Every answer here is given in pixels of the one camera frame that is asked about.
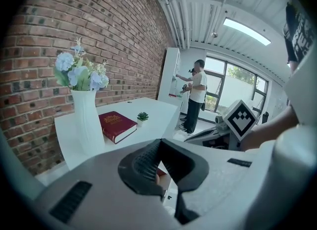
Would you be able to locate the white shelf cabinet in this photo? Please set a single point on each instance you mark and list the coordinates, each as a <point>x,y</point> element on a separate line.
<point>168,75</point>

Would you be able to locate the black framed window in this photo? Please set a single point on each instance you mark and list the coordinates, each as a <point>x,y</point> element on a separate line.
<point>235,92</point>

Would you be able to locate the rectangular ceiling light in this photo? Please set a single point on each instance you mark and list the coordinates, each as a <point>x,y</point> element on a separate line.
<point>247,30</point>

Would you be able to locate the small green succulent plant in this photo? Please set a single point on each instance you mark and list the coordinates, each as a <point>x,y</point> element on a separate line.
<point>142,117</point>

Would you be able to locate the pale blue flower bouquet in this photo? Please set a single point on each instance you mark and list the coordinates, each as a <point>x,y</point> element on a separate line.
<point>74,75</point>

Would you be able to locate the dark red hardcover book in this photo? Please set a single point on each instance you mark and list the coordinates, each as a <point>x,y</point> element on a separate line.
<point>116,123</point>

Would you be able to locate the white ceiling pipes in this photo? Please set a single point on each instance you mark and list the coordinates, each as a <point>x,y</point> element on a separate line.
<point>178,13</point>

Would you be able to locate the person's right forearm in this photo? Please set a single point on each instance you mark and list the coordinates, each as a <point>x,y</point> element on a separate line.
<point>272,127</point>

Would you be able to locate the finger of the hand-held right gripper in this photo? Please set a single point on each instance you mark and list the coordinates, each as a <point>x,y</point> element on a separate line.
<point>210,134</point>

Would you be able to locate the white ribbed vase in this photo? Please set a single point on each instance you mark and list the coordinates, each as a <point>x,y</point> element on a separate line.
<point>86,125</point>

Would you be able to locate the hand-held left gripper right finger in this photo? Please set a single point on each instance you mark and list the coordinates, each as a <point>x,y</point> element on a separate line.
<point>218,179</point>

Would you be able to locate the white desk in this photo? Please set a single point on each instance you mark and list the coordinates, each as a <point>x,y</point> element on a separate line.
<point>153,110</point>

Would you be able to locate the wooden drawer with white front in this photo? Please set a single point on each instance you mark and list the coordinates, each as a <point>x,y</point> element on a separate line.
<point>171,194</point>

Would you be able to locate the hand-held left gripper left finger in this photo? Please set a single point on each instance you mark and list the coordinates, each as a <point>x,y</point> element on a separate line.
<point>111,199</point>

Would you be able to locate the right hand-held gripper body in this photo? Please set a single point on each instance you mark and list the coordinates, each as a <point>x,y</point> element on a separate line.
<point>240,120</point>

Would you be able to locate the person's light grey jeans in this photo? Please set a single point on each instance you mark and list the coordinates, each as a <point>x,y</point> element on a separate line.
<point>297,174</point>

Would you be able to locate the person's black printed t-shirt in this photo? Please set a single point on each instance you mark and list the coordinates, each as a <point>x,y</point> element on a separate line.
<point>297,38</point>

